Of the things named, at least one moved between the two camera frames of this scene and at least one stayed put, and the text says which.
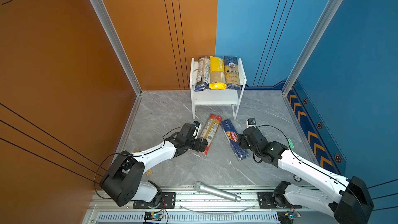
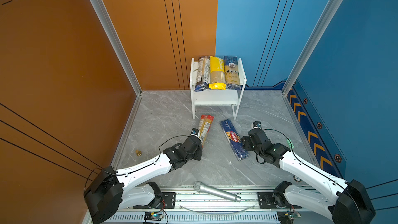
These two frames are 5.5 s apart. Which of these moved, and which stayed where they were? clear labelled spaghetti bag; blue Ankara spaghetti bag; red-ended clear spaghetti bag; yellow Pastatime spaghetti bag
Moved: red-ended clear spaghetti bag
Stayed: blue Ankara spaghetti bag; yellow Pastatime spaghetti bag; clear labelled spaghetti bag
